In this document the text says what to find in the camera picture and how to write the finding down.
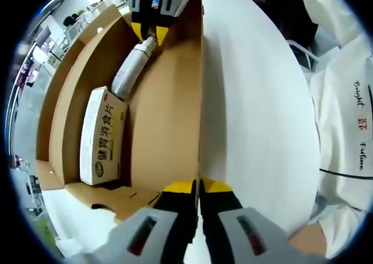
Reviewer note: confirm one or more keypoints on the white yellow medicine box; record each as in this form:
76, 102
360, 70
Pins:
102, 135

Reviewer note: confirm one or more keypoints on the white office chair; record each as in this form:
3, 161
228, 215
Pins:
301, 49

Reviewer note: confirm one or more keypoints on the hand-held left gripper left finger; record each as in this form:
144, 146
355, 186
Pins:
116, 246

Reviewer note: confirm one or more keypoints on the person's white shirt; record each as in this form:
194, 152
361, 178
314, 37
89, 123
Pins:
344, 115

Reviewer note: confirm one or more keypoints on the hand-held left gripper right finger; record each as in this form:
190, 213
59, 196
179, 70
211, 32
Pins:
279, 246

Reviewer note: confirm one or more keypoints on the silver soft tube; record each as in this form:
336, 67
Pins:
131, 68

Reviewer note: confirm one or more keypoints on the brown cardboard shoe box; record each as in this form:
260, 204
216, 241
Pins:
163, 115

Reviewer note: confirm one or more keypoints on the potted green plant white pot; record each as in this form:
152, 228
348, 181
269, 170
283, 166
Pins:
43, 229

